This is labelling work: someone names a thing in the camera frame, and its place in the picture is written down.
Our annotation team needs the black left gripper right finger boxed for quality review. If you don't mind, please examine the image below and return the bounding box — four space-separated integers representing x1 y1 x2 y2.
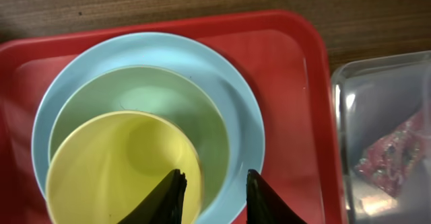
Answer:
246 169 306 224

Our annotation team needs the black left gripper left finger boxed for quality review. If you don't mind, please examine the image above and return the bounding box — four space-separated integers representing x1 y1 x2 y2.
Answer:
119 169 187 224

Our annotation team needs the yellow cup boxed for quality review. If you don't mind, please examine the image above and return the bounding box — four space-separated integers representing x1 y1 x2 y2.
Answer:
46 111 203 223

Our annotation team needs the green bowl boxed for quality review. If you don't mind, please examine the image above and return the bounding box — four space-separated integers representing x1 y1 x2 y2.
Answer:
48 66 230 212

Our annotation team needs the red snack wrapper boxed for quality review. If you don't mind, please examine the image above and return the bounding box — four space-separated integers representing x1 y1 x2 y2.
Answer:
354 110 430 198

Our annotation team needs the light blue plate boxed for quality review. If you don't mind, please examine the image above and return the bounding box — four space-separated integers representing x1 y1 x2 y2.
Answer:
32 32 265 223

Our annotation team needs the red serving tray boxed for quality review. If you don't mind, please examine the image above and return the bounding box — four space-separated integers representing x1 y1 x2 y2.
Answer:
1 10 347 223

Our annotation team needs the clear plastic bin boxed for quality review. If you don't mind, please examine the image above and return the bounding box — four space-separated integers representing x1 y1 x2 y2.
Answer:
331 51 430 223

